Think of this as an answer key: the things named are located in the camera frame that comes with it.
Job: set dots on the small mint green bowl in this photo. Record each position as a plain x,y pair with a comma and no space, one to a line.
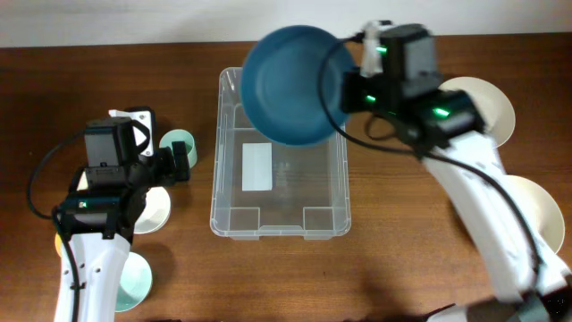
135,283

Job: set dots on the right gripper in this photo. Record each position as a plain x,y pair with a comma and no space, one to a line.
352,102

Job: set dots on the beige bowl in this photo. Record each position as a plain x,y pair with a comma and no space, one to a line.
492,104

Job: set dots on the clear plastic storage bin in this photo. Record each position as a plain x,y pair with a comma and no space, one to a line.
310,194

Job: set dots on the blue plate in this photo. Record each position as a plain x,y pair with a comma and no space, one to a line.
291,84

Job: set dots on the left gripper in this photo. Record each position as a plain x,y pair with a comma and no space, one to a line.
168,173

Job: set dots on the cream white bowl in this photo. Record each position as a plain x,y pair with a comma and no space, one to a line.
543,211

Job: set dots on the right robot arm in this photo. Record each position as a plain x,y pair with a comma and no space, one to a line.
399,81

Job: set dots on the small yellow bowl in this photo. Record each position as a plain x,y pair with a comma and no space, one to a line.
58,245

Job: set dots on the small white bowl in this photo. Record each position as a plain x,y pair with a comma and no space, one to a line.
156,212

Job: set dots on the cream white cup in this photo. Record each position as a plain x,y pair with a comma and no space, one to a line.
83,182

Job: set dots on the mint green cup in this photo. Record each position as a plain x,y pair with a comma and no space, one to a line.
180,135

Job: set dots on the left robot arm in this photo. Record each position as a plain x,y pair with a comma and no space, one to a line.
96,225

